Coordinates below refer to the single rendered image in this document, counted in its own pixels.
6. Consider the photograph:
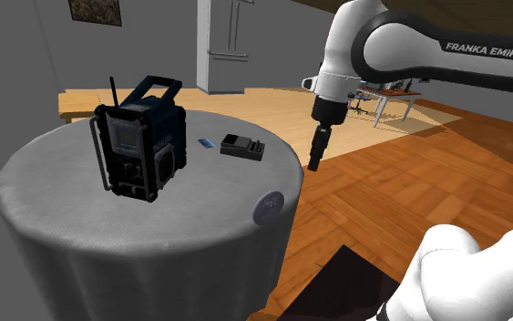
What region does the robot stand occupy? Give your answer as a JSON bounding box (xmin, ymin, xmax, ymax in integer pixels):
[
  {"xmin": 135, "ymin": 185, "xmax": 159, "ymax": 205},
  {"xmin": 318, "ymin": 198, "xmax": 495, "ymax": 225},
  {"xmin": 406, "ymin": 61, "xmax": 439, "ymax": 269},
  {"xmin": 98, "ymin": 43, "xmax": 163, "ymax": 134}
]
[{"xmin": 277, "ymin": 243, "xmax": 403, "ymax": 321}]

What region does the framed wall picture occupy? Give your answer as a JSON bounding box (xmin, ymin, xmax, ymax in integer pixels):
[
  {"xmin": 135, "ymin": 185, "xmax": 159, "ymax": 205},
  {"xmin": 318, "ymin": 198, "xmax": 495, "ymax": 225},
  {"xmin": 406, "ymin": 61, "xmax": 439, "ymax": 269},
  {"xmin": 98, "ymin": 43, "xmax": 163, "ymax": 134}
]
[{"xmin": 67, "ymin": 0, "xmax": 123, "ymax": 27}]

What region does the black battery charger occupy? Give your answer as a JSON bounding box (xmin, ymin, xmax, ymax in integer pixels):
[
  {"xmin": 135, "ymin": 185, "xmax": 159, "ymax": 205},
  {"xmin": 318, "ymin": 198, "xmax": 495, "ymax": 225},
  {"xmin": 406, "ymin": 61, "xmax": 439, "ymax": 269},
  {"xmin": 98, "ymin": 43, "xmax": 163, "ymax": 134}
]
[{"xmin": 219, "ymin": 133, "xmax": 266, "ymax": 162}]

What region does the black office chair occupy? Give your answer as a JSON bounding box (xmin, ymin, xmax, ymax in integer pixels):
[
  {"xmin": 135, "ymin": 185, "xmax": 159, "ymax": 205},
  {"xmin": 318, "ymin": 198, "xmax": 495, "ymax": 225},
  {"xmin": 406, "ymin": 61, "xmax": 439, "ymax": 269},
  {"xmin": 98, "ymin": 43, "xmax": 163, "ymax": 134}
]
[{"xmin": 347, "ymin": 90, "xmax": 371, "ymax": 116}]

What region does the round grey disc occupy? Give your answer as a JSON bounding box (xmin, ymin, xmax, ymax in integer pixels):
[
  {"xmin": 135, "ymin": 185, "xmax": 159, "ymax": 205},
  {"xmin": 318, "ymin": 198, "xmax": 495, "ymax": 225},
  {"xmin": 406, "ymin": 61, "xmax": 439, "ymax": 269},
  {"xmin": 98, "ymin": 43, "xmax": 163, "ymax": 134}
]
[{"xmin": 252, "ymin": 191, "xmax": 285, "ymax": 227}]

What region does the light wooden bench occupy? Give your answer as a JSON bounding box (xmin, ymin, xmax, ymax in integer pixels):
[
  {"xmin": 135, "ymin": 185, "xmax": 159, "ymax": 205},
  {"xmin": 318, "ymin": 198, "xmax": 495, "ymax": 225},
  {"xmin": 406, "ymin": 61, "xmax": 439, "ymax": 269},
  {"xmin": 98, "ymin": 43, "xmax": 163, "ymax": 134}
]
[{"xmin": 57, "ymin": 87, "xmax": 221, "ymax": 125}]

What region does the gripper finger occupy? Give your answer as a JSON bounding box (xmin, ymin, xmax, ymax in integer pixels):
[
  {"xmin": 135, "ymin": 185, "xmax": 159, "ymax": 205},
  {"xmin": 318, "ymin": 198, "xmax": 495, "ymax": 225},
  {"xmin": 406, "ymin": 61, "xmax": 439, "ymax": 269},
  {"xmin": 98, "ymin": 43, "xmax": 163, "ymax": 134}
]
[{"xmin": 307, "ymin": 124, "xmax": 333, "ymax": 172}]

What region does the round grey cloth-covered table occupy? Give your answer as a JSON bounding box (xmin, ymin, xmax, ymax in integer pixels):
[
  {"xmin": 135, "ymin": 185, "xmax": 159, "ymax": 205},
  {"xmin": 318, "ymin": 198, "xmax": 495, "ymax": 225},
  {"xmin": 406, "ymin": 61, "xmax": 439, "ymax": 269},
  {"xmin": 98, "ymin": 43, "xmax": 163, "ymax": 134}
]
[{"xmin": 0, "ymin": 109, "xmax": 305, "ymax": 321}]

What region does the white-legged wooden desk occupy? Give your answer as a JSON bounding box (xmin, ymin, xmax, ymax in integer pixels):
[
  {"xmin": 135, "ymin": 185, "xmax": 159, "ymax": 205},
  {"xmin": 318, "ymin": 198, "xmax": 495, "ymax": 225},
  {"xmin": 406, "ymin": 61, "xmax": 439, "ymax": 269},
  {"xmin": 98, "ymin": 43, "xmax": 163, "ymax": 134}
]
[{"xmin": 355, "ymin": 78, "xmax": 423, "ymax": 129}]

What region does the black and blue jobsite radio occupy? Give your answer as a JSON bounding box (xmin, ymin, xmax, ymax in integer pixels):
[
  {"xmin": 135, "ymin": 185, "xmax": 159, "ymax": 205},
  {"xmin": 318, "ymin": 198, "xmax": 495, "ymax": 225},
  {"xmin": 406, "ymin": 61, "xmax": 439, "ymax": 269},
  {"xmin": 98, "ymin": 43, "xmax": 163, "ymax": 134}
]
[{"xmin": 88, "ymin": 74, "xmax": 189, "ymax": 203}]

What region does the grey refrigerator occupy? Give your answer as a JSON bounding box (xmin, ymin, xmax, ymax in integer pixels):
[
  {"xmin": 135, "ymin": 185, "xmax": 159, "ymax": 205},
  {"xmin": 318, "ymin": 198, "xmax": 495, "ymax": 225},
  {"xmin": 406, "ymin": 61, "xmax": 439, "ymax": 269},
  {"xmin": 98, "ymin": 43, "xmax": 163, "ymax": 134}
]
[{"xmin": 195, "ymin": 0, "xmax": 256, "ymax": 96}]

